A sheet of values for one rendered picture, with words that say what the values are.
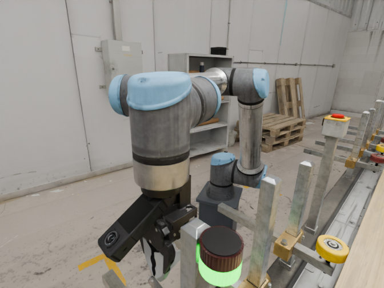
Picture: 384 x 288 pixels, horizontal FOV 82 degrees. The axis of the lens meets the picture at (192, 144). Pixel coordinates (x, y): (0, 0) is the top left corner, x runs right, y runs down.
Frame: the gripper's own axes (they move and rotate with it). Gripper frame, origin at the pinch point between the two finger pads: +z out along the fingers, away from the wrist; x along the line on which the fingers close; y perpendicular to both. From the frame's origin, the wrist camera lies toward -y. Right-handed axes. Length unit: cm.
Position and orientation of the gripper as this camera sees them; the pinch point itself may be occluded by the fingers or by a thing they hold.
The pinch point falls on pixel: (156, 276)
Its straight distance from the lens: 49.4
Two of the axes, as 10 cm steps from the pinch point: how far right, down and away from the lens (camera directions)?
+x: -7.1, -2.5, 6.6
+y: 7.1, -2.2, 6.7
